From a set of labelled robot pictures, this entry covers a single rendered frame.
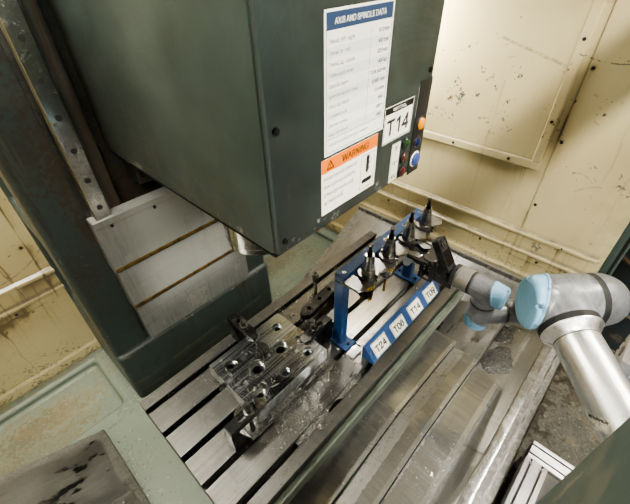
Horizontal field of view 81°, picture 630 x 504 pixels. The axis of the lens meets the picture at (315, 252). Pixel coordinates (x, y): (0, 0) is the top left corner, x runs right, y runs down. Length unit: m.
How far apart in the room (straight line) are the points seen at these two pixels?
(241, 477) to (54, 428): 0.91
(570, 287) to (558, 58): 0.80
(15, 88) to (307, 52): 0.72
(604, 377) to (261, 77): 0.74
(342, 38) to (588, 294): 0.68
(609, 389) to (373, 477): 0.74
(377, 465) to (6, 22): 1.42
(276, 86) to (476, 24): 1.12
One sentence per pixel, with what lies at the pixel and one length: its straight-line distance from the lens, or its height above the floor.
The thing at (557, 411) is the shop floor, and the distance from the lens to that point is 2.57.
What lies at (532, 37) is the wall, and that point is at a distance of 1.49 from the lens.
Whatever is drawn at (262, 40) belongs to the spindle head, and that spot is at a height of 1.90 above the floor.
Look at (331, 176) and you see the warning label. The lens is 0.64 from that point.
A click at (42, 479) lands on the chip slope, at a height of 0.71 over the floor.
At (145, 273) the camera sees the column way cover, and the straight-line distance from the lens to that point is 1.31.
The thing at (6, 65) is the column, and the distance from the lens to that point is 1.07.
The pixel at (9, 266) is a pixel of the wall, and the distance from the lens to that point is 1.62.
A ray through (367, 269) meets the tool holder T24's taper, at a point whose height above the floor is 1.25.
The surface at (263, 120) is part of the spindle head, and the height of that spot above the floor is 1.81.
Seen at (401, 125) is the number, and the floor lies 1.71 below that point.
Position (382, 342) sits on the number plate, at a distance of 1.32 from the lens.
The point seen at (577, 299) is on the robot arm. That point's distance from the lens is 0.90.
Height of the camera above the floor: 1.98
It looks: 40 degrees down
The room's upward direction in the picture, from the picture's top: 1 degrees counter-clockwise
